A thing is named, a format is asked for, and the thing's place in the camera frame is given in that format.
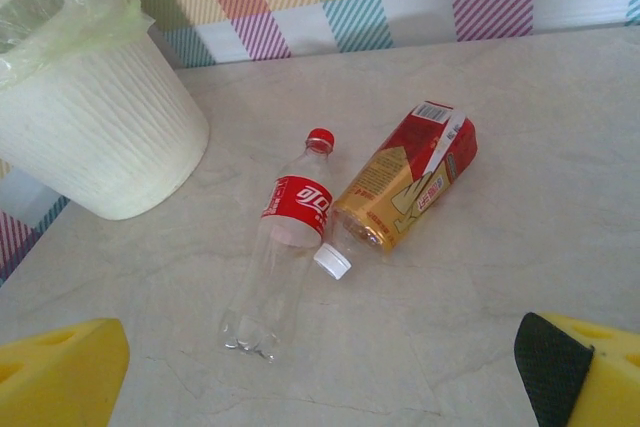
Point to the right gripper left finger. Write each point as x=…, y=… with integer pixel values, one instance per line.
x=55, y=377

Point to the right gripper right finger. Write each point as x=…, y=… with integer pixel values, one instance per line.
x=590, y=377

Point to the white plate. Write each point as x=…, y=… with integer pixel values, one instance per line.
x=100, y=147

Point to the red gold label bottle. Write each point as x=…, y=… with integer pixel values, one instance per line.
x=400, y=182

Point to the red label cola bottle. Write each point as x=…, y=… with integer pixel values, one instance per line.
x=300, y=202

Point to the cream plastic bucket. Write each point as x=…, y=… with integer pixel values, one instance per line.
x=60, y=37

